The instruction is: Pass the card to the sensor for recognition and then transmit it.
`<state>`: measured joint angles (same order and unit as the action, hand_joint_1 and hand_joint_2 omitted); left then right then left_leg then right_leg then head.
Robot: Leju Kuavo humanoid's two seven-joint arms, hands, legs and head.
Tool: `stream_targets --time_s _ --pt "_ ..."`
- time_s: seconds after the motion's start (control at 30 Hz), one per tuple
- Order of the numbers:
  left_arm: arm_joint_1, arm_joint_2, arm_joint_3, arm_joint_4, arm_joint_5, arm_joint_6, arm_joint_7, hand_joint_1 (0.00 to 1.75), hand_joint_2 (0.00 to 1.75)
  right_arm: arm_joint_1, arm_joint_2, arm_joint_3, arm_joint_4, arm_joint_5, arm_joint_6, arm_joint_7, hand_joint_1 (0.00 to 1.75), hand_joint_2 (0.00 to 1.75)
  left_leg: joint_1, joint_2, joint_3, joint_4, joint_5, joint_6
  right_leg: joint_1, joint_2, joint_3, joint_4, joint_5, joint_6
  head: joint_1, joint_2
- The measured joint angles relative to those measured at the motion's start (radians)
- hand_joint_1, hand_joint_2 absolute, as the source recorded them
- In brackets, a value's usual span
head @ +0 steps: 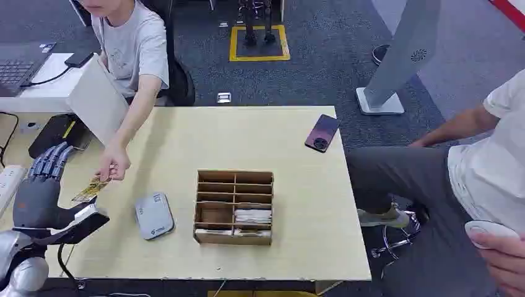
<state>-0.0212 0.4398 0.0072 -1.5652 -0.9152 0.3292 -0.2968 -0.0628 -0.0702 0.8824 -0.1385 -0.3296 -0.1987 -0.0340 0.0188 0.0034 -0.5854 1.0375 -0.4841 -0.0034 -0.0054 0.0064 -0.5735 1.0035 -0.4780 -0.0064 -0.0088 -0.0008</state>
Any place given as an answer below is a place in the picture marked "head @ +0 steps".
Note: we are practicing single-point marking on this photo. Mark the yellow printed card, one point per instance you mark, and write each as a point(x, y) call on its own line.
point(91, 191)

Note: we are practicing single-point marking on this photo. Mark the person's left hand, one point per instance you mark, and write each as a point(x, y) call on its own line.
point(115, 160)
point(504, 266)

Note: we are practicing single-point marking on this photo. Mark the white card stack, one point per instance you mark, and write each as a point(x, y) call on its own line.
point(214, 232)
point(252, 216)
point(252, 233)

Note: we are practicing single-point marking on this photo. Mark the white desk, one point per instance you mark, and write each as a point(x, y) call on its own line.
point(96, 100)

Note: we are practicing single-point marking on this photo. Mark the white floor stand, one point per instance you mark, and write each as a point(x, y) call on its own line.
point(404, 49)

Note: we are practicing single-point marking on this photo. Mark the grey flat pouch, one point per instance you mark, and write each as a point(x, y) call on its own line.
point(154, 216)

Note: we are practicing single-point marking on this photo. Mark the black round floor object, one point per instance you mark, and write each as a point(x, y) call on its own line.
point(378, 53)

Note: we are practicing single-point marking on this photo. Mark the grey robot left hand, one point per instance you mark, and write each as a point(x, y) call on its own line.
point(37, 205)

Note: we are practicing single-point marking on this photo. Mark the black flat case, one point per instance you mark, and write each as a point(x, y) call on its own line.
point(53, 135)

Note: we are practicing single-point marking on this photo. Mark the white oval remote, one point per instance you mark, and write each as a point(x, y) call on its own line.
point(490, 228)

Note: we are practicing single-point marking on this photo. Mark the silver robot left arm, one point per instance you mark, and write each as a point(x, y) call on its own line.
point(16, 256)

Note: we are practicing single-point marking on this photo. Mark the black robot legs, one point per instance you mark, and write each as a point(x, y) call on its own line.
point(249, 24)

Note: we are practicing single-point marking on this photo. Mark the metal floor socket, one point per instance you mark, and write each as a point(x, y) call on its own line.
point(224, 97)

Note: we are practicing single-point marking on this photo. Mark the white power strip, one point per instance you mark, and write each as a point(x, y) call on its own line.
point(10, 184)

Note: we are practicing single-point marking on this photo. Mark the chrome stool base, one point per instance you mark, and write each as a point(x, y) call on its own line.
point(400, 242)

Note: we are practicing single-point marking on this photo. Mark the person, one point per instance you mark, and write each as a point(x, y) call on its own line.
point(410, 176)
point(131, 45)

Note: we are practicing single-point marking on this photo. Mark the black office chair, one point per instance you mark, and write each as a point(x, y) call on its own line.
point(180, 82)

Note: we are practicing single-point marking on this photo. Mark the wooden card box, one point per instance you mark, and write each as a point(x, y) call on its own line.
point(213, 240)

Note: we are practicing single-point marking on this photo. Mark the black smartphone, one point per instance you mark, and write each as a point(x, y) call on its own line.
point(79, 59)

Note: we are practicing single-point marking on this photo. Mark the grey laptop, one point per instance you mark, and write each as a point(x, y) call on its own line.
point(18, 67)

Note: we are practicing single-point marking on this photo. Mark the dark purple smartphone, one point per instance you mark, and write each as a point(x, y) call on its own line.
point(322, 133)

